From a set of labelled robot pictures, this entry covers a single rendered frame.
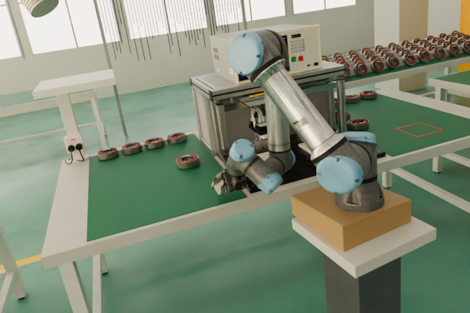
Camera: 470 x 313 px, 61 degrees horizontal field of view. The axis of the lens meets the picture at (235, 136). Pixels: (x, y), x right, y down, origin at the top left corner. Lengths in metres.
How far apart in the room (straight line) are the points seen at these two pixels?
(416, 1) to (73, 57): 5.71
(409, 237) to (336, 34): 8.30
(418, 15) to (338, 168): 4.85
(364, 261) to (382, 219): 0.16
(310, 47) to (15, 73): 6.75
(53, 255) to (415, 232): 1.19
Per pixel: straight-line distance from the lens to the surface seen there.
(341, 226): 1.22
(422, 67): 3.73
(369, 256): 1.26
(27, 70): 8.14
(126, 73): 8.08
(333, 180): 1.13
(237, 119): 2.01
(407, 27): 5.76
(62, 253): 1.55
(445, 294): 2.34
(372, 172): 1.28
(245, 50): 1.14
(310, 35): 1.97
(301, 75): 1.94
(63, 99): 2.32
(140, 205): 1.70
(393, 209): 1.34
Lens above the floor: 1.49
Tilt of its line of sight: 19 degrees down
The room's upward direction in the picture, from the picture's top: 8 degrees counter-clockwise
